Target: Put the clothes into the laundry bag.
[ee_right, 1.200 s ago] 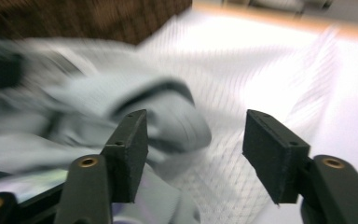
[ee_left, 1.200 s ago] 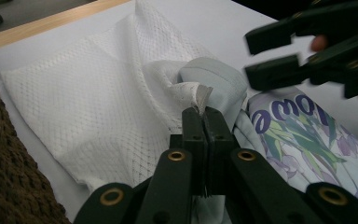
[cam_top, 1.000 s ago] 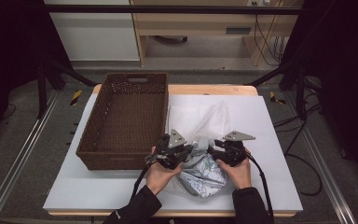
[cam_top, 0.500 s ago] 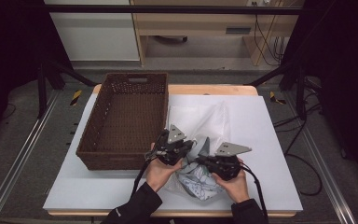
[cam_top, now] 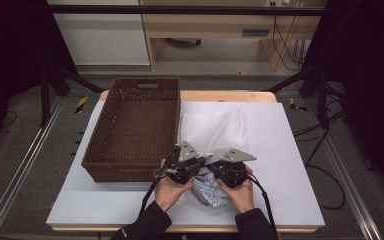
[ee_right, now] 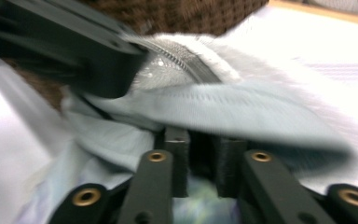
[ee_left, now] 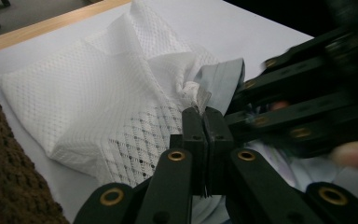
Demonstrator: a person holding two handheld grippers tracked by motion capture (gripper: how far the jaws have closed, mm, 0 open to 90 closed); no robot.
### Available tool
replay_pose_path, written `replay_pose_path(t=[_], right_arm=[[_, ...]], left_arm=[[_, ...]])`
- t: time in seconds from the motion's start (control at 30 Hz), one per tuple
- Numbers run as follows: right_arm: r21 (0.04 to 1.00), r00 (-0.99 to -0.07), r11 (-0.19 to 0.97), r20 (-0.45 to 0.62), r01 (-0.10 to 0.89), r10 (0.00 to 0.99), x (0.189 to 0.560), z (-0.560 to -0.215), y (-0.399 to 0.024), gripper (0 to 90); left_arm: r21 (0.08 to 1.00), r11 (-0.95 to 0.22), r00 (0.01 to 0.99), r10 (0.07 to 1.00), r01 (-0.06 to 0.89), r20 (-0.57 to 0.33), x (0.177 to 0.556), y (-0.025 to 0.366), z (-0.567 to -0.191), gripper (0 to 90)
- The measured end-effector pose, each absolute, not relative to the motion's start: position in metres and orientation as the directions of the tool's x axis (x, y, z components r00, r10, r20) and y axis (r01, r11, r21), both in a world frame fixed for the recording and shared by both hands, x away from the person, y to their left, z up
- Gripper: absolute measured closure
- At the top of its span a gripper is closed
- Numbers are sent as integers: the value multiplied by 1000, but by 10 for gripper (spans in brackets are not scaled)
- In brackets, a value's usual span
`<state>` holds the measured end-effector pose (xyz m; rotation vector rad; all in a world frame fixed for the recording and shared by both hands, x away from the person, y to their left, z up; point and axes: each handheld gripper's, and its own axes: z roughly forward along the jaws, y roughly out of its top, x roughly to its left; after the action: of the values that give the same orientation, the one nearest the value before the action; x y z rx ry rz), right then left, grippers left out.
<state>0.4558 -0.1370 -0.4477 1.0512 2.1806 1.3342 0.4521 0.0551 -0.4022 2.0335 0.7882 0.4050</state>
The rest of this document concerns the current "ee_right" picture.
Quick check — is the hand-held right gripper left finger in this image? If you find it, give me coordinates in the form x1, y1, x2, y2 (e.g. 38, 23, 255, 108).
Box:
163, 125, 191, 199

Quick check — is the brown wicker basket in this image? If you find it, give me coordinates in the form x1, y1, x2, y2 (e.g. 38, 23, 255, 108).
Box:
0, 0, 270, 112

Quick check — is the white cloth sheet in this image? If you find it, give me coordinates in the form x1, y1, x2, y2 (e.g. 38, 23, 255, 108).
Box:
60, 32, 358, 194

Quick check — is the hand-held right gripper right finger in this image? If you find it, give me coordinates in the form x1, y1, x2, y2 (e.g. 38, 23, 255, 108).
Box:
214, 136, 249, 199

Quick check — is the light blue garment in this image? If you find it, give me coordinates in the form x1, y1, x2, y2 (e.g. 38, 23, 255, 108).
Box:
15, 81, 358, 224

